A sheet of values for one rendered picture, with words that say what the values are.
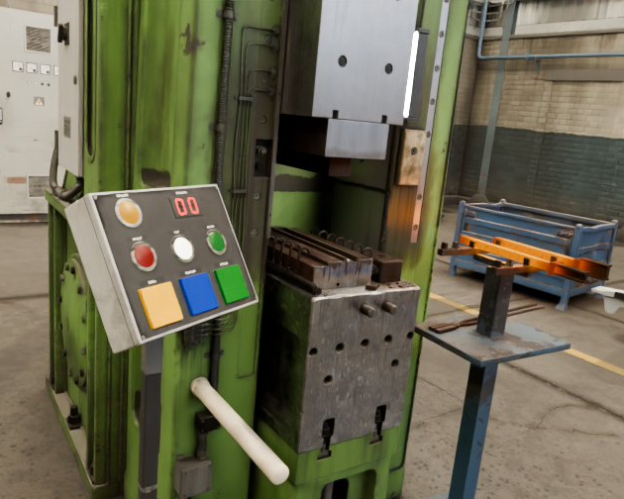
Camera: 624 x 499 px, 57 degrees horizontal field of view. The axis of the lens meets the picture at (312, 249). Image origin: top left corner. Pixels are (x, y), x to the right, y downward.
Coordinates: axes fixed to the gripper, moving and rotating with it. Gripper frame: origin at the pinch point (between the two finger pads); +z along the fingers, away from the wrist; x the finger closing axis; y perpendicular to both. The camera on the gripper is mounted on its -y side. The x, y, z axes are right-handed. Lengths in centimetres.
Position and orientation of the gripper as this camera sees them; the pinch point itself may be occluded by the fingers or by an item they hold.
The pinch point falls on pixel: (609, 284)
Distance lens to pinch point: 164.1
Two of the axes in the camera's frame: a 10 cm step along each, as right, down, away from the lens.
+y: -0.9, 9.7, 2.2
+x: 8.6, -0.3, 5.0
